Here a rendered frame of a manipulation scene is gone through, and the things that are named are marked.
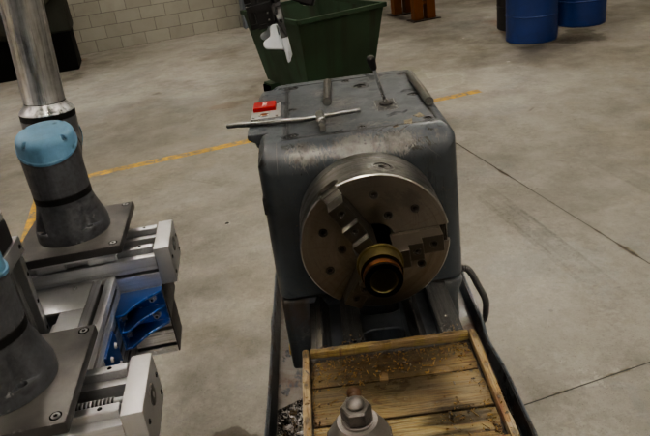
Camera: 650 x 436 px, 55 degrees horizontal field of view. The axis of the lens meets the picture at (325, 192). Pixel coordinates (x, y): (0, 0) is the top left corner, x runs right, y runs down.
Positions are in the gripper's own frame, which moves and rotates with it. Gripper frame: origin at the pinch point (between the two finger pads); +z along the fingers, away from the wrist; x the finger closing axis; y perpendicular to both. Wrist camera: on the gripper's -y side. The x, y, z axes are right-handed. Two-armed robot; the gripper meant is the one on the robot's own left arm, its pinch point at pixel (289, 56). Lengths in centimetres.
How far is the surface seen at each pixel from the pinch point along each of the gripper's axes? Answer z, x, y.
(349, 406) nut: 23, 93, 8
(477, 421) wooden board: 55, 72, -13
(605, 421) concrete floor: 149, -1, -75
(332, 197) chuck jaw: 21.8, 37.4, 0.3
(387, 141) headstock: 19.3, 21.8, -15.6
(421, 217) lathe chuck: 30, 39, -16
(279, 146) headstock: 15.5, 17.0, 8.0
